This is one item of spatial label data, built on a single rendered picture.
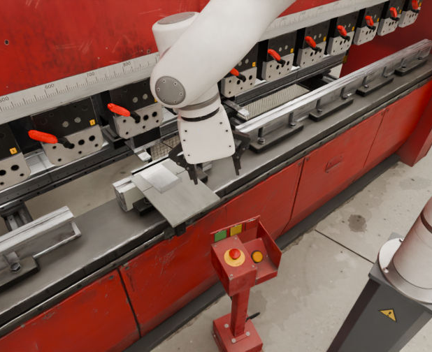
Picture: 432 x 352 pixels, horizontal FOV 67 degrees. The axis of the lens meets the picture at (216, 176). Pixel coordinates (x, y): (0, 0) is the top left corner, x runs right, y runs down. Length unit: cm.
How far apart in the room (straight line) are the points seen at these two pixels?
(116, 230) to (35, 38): 63
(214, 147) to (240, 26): 25
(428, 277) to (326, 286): 121
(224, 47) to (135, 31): 49
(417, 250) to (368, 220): 163
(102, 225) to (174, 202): 29
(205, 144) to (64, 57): 41
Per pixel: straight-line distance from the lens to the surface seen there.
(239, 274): 114
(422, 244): 89
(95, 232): 119
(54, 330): 130
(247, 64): 121
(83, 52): 89
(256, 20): 50
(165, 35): 55
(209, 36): 47
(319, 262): 219
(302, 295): 205
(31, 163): 138
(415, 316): 103
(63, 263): 115
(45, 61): 87
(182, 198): 106
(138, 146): 111
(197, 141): 63
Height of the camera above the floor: 175
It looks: 42 degrees down
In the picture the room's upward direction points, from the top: straight up
